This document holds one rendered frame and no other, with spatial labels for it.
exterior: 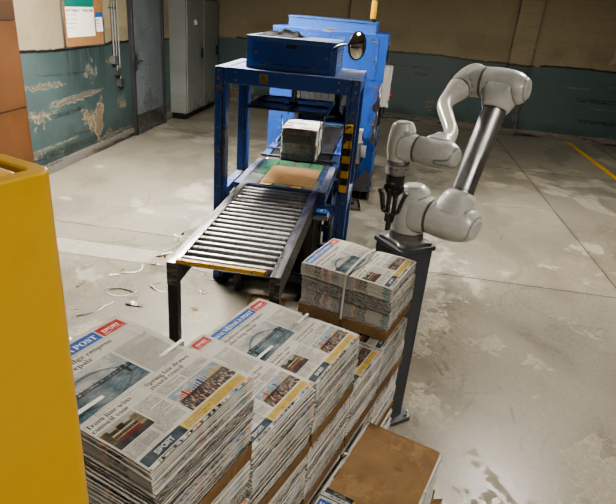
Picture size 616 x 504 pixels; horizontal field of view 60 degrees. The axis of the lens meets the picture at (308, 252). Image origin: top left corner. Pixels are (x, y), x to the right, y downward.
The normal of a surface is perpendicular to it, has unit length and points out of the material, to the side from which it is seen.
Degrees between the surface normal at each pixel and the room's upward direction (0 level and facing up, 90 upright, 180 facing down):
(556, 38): 90
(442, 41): 90
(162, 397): 1
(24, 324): 90
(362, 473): 0
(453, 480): 0
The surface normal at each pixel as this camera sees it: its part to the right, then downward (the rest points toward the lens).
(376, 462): 0.08, -0.91
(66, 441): 0.88, 0.26
